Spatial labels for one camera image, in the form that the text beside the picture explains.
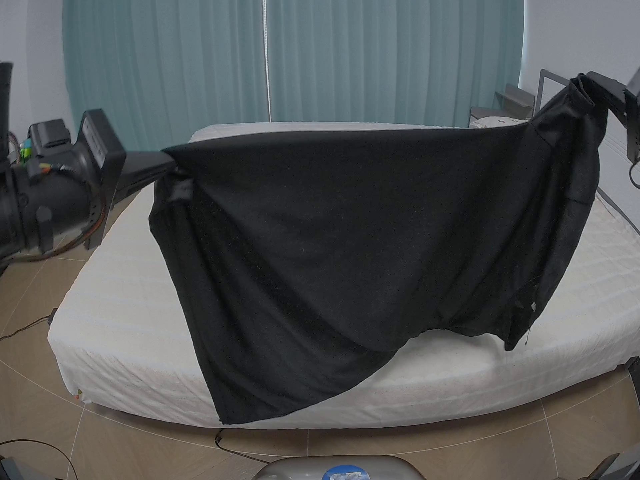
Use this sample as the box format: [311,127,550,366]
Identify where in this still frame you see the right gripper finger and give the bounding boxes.
[585,70,627,107]
[597,94,628,130]

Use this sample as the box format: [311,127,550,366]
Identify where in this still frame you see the bed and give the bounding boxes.
[47,68,640,429]

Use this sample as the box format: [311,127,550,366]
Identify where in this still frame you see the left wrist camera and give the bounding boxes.
[27,119,76,169]

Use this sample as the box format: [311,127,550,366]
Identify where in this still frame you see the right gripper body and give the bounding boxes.
[624,66,640,165]

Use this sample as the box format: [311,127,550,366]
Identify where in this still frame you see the black T-shirt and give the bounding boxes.
[148,73,609,425]

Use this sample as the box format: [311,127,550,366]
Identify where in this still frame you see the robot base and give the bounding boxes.
[252,455,426,480]

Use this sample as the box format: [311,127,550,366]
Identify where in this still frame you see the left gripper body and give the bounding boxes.
[12,109,126,251]

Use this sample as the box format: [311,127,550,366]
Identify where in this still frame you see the blue-green curtain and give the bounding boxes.
[62,0,271,155]
[265,0,527,128]

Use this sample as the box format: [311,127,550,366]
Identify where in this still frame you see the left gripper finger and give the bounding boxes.
[117,167,166,205]
[121,150,175,179]

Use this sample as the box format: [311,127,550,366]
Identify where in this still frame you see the grey bedside table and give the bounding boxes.
[470,84,536,128]

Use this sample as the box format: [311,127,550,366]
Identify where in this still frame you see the black cable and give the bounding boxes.
[0,308,58,342]
[0,437,75,480]
[214,429,273,465]

